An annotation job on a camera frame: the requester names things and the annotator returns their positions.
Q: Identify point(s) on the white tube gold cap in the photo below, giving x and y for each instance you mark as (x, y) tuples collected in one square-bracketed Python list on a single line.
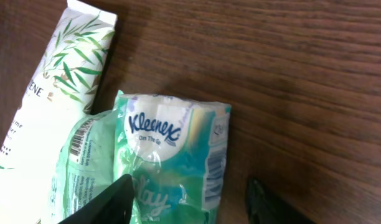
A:
[(60, 93)]

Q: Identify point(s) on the teal wet wipes pack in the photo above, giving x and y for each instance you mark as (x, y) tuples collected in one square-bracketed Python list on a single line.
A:
[(84, 168)]

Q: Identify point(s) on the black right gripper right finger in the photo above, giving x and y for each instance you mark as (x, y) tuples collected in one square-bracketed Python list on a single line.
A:
[(265, 207)]

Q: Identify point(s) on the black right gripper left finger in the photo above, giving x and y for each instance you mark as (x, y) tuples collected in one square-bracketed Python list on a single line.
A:
[(112, 206)]

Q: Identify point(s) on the green tissue pack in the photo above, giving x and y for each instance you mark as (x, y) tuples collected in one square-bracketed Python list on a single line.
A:
[(175, 151)]

